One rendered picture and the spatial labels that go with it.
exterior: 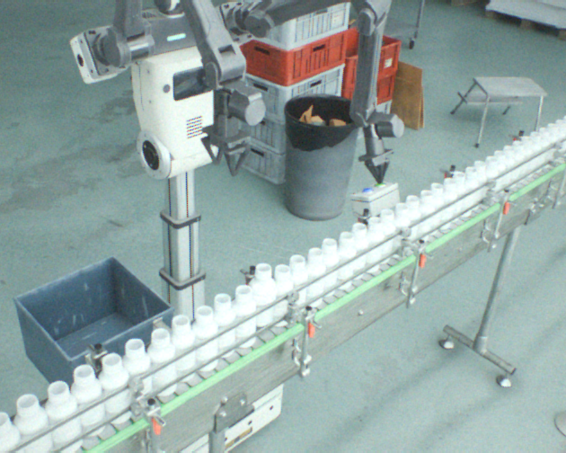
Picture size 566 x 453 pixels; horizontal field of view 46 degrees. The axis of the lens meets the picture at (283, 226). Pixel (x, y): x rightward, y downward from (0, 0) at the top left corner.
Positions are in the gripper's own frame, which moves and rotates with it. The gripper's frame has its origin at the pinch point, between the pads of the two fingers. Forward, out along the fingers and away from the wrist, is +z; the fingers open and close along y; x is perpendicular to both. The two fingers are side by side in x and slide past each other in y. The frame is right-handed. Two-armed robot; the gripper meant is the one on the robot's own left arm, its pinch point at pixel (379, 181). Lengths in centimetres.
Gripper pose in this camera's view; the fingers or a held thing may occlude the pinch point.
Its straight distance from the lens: 214.8
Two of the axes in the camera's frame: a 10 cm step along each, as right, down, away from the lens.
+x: -6.6, -1.3, 7.4
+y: 7.3, -3.5, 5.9
